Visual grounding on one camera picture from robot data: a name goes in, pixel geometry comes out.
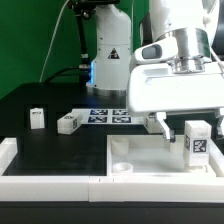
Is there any white square tabletop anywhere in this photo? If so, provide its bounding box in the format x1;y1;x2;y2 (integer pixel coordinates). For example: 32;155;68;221
107;135;216;177

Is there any white fiducial tag sheet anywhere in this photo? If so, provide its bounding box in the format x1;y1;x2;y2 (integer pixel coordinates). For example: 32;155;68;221
71;108;132;125

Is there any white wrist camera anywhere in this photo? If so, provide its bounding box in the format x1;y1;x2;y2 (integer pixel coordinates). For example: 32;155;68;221
129;37;178;71

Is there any white cable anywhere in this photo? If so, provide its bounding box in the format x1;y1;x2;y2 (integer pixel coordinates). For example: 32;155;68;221
38;0;70;83

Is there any black cable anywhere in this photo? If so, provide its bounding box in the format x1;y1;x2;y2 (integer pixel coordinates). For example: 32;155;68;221
44;67;91;84

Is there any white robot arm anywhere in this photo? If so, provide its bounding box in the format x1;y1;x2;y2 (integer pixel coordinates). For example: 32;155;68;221
69;0;224;140

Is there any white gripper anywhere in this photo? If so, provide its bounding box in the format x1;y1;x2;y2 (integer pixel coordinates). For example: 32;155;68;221
126;63;224;143

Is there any white U-shaped obstacle fence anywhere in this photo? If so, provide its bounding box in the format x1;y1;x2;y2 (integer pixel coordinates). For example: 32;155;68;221
0;138;224;203

